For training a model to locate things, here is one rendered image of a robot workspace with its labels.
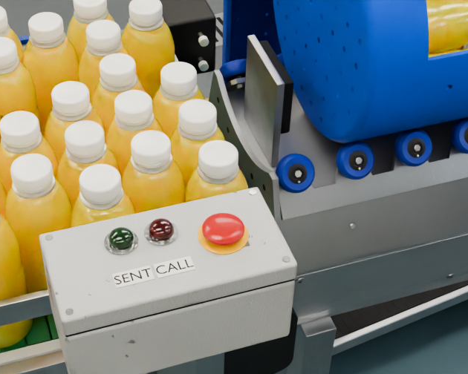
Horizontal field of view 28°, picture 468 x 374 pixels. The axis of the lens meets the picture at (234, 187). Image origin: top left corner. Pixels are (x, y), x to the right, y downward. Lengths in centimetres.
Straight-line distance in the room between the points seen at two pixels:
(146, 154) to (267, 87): 22
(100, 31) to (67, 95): 12
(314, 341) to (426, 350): 82
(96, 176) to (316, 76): 33
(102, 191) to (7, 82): 24
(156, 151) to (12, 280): 19
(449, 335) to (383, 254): 101
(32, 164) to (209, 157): 17
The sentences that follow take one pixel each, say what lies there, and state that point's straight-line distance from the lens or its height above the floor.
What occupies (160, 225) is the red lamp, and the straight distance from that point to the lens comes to 79.
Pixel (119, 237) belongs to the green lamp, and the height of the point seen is 111.
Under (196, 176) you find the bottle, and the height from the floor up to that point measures 105.
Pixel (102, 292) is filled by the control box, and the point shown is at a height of 110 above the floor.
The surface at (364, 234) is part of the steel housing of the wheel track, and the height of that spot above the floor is 86.
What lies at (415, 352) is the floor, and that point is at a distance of 213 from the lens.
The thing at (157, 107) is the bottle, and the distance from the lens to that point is 102.
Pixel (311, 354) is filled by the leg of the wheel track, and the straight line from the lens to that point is 137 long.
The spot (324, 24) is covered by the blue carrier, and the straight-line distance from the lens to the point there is 105.
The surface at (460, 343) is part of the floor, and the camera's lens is 217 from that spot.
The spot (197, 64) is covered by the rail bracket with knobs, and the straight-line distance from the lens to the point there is 127.
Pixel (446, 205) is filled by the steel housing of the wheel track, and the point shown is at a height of 87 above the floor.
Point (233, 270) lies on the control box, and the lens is 77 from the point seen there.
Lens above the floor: 168
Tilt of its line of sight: 44 degrees down
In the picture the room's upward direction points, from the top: 2 degrees clockwise
